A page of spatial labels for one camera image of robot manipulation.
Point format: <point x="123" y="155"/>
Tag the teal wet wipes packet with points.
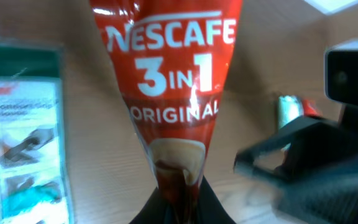
<point x="288" y="108"/>

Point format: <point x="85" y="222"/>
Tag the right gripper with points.
<point x="314" y="162"/>

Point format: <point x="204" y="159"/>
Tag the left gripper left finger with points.
<point x="155" y="211"/>

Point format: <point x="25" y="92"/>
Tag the green white packet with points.
<point x="34" y="186"/>

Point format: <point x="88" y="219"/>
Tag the large red snack bag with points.
<point x="309" y="108"/>

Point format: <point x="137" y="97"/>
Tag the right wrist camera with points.
<point x="341" y="72"/>

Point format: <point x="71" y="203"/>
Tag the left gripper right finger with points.
<point x="209" y="209"/>

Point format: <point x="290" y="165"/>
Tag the slim red stick packet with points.
<point x="171" y="59"/>

